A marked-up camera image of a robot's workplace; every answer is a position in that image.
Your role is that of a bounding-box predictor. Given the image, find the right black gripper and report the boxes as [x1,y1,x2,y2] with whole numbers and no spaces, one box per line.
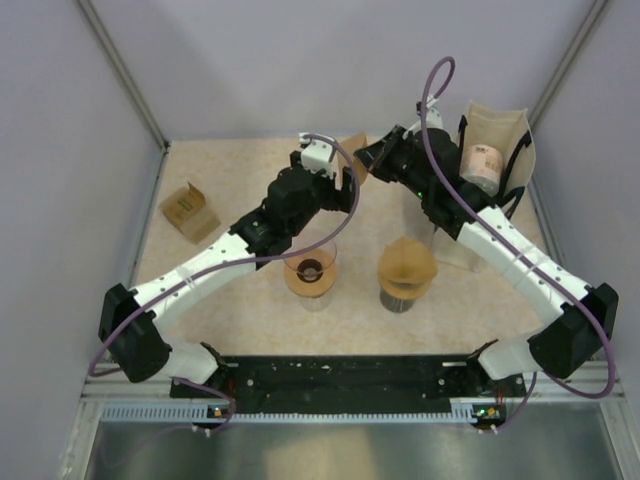
[353,126,432,202]

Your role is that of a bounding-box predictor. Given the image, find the brown paper filter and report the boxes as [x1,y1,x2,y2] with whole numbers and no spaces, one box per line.
[378,237,438,284]
[339,132,368,185]

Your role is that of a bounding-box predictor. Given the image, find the wooden dripper ring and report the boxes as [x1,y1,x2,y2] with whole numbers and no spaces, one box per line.
[283,264,340,298]
[378,277,434,304]

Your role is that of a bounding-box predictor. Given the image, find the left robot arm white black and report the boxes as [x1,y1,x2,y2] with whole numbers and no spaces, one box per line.
[99,137,360,397]

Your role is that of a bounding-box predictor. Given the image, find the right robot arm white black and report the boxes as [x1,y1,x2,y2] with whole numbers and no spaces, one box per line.
[355,126,619,396]

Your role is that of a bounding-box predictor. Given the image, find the clear glass cup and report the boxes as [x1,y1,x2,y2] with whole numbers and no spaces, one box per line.
[299,294,331,313]

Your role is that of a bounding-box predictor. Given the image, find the pink paper roll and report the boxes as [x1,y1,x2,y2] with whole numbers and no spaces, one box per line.
[459,144,504,196]

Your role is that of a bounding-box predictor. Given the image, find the dark glass carafe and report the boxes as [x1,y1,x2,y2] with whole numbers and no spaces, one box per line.
[379,291,416,314]

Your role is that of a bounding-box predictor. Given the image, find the cream canvas tote bag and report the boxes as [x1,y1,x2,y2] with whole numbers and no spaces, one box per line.
[453,102,536,217]

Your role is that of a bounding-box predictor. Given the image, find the small cardboard box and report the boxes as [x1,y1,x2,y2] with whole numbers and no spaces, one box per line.
[160,182,221,244]

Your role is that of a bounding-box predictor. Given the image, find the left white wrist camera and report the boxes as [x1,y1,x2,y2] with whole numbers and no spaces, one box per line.
[298,132,335,178]

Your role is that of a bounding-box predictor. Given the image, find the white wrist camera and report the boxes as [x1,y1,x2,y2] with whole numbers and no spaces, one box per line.
[298,132,335,178]
[411,97,444,132]

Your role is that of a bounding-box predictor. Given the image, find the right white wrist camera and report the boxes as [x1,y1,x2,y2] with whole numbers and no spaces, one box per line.
[411,97,444,132]

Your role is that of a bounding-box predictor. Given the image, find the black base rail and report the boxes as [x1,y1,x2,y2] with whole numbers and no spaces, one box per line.
[170,355,525,415]

